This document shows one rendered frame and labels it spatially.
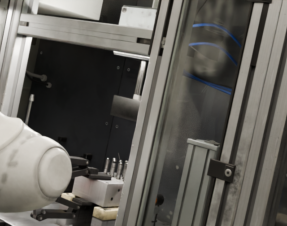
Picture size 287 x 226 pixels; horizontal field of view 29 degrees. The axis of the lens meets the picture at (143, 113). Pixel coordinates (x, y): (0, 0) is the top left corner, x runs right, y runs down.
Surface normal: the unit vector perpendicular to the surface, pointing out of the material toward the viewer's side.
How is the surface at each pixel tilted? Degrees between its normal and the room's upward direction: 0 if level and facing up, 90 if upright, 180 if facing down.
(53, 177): 78
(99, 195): 90
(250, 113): 90
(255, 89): 90
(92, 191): 90
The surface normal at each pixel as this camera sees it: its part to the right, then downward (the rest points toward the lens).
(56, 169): 0.84, 0.00
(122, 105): -0.63, -0.09
